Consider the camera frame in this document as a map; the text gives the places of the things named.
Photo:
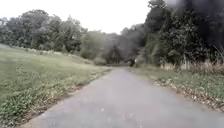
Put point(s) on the strip of dry tall grass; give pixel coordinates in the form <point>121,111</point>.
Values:
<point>200,66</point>

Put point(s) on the grass field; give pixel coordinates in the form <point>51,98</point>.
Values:
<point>36,73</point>

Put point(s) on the wood of trees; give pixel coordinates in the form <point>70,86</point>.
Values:
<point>176,33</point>

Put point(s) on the grey asphalt path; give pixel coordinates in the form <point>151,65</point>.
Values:
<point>121,100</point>

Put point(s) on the person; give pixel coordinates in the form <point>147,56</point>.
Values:
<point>132,62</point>

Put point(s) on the grass verge with leaves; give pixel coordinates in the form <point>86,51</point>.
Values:
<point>196,83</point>

